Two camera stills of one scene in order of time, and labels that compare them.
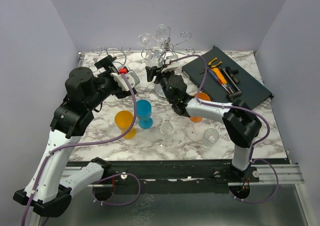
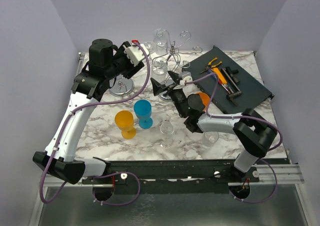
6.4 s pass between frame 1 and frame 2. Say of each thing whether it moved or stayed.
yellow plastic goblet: stayed
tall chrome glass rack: moved
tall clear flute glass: moved
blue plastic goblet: stayed
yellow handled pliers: stayed
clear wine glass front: stayed
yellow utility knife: stayed
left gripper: moved
